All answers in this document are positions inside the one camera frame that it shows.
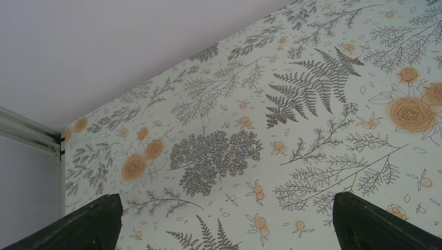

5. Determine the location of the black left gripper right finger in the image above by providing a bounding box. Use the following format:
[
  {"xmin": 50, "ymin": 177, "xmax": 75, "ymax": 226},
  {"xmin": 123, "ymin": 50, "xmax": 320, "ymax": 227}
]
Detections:
[{"xmin": 333, "ymin": 192, "xmax": 441, "ymax": 249}]

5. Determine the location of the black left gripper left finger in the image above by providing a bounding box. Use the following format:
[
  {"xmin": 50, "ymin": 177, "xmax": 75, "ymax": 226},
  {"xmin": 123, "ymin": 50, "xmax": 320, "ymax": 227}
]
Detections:
[{"xmin": 4, "ymin": 194, "xmax": 123, "ymax": 249}]

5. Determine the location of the floral table mat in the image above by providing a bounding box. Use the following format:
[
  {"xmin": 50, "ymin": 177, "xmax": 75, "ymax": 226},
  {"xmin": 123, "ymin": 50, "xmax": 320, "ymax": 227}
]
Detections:
[{"xmin": 65, "ymin": 1, "xmax": 441, "ymax": 249}]

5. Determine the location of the aluminium rail frame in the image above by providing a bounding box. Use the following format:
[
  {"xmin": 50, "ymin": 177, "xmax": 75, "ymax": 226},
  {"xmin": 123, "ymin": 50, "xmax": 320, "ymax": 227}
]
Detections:
[{"xmin": 1, "ymin": 106, "xmax": 66, "ymax": 219}]

